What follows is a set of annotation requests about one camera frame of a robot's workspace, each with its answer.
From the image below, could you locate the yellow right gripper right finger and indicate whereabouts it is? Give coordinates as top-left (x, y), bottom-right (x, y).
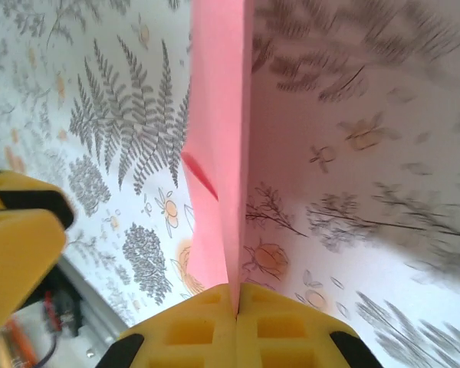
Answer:
top-left (235, 283), bottom-right (373, 368)

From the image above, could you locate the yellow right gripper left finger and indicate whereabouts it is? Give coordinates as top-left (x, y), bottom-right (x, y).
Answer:
top-left (105, 283), bottom-right (238, 368)

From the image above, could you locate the pink square paper sheet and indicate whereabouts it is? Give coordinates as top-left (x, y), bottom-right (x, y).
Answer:
top-left (180, 0), bottom-right (254, 311)

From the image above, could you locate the floral patterned table cover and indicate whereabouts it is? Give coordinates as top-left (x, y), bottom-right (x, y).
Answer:
top-left (0, 0), bottom-right (460, 368)

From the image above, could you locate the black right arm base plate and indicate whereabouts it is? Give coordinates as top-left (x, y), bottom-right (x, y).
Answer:
top-left (41, 289), bottom-right (84, 340)

